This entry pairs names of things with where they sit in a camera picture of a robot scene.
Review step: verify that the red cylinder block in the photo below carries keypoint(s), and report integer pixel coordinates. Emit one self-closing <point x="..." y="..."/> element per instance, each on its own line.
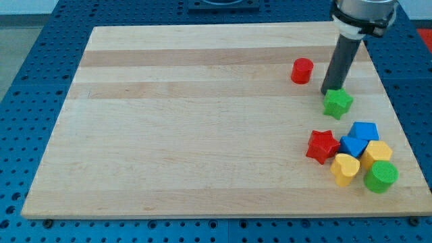
<point x="302" y="70"/>

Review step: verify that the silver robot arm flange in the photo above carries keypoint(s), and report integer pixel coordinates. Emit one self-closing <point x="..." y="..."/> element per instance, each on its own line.
<point x="358" y="18"/>

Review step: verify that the light wooden board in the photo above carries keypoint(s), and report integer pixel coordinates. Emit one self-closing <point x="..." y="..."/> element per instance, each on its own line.
<point x="204" y="121"/>

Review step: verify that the red star block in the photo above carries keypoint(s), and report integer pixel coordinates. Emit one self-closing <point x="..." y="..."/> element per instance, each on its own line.
<point x="322" y="146"/>

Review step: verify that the green star block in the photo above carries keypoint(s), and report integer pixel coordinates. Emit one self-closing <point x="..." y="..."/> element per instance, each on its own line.
<point x="337" y="103"/>

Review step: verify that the yellow heart block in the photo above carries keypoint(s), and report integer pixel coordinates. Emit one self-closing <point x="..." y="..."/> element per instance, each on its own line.
<point x="344" y="168"/>

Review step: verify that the blue cube block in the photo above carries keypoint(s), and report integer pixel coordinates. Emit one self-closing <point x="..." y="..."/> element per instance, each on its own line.
<point x="352" y="146"/>

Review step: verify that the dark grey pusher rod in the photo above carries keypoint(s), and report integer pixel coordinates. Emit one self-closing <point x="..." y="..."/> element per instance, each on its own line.
<point x="340" y="64"/>

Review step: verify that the blue pentagon block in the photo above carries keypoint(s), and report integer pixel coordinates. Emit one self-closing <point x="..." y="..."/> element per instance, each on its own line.
<point x="364" y="131"/>

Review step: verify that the yellow hexagon block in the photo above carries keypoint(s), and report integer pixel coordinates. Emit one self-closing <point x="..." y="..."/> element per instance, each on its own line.
<point x="376" y="150"/>

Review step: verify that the green cylinder block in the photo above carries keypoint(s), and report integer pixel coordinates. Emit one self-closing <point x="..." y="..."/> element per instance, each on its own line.
<point x="381" y="176"/>

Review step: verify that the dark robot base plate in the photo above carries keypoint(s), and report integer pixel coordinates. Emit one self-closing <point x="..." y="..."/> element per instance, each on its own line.
<point x="223" y="5"/>

